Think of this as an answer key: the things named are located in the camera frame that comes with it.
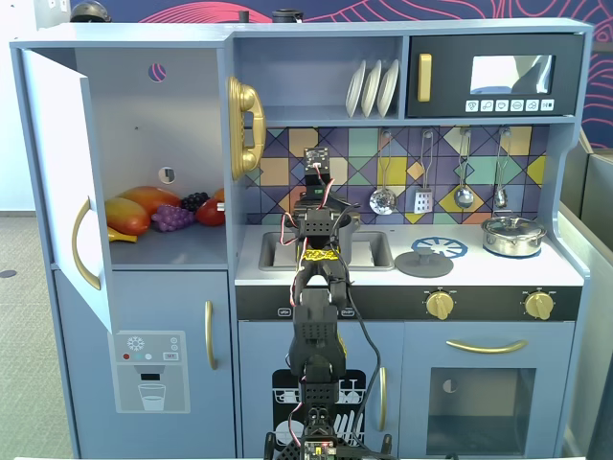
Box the black cable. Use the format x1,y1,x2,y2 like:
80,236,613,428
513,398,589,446
341,279,385,452

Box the red white servo wire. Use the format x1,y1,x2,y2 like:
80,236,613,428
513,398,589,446
279,209,304,248

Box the gray pot lid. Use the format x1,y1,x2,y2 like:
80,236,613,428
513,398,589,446
393,238,455,280

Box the purple toy grapes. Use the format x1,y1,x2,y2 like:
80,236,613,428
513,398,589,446
150,203,197,234

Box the large orange red mango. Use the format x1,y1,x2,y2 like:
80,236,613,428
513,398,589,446
116,185,184,218

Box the small yellow red mango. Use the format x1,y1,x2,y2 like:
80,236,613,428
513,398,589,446
103,196,152,238

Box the steel ladle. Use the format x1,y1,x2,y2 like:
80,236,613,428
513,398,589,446
452,127,476,210

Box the steel skimmer spoon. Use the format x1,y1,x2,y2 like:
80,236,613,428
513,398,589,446
368,128,399,217

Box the small wrist camera board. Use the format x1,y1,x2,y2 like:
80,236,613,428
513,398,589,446
304,146,332,169

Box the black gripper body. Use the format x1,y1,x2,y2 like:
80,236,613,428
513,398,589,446
304,165,333,189

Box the blue cabinet door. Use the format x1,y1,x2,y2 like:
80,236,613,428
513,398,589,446
19,47,119,334

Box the yellow toy banana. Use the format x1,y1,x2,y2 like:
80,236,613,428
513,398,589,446
105,225,141,244

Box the dark toy grapes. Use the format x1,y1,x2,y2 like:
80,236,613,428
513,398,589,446
178,191,212,215

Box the gray plastic pot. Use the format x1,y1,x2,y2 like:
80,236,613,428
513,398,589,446
286,209,362,266

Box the black helmet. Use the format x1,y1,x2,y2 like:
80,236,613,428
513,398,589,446
68,0,113,24

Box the red toy tomato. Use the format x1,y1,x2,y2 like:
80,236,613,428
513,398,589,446
194,196,227,228

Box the small steel spoon utensil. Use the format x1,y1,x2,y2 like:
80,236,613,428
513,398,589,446
492,127,512,210

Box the gold fridge door handle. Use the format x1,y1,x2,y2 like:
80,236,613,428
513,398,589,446
204,300,219,372

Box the curved gold door handle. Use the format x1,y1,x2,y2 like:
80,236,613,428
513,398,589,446
70,195,103,292

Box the gold dishwasher door handle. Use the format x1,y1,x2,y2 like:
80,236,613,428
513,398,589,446
377,366,389,433

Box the black toy microwave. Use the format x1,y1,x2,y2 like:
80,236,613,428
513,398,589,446
404,33,586,120

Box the gold toy telephone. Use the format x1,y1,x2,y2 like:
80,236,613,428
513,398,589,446
226,76,267,182

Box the shiny steel pot lid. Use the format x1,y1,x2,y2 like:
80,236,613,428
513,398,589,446
482,215,547,237

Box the blue toy kitchen unit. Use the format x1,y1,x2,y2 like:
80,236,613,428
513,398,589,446
8,17,595,459

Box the steel slotted spatula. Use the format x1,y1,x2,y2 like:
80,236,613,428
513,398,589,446
413,128,439,216

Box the gray toy sink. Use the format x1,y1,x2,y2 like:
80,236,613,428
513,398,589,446
258,230,397,273

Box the gold microwave handle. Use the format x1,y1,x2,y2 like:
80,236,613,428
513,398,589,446
417,53,434,104

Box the gold oven door handle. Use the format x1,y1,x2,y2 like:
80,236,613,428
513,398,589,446
444,338,530,356

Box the white toy plate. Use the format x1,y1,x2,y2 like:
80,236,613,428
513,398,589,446
375,57,400,119
360,58,384,120
345,59,368,120

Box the gold stove knob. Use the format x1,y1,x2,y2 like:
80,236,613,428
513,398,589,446
424,290,457,322
523,290,557,322

